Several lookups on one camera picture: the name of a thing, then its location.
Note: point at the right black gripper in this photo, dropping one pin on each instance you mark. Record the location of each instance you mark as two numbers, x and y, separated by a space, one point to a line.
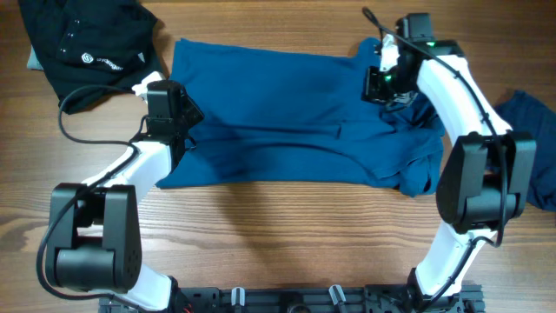
373 93

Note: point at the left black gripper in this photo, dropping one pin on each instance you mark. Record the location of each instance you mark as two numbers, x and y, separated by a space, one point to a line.
194 115

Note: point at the blue polo shirt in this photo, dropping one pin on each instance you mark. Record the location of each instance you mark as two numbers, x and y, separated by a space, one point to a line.
278 116

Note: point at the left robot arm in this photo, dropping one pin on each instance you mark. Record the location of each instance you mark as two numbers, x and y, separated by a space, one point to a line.
92 247

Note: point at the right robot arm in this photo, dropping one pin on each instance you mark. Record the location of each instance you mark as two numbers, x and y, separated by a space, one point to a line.
484 182

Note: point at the black folded polo shirt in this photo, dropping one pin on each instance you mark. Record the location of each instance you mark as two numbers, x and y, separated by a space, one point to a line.
86 42

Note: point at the grey folded cloth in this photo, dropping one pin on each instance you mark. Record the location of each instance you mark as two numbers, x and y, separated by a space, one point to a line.
33 62

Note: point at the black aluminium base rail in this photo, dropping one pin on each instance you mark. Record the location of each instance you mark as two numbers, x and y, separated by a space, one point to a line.
291 299

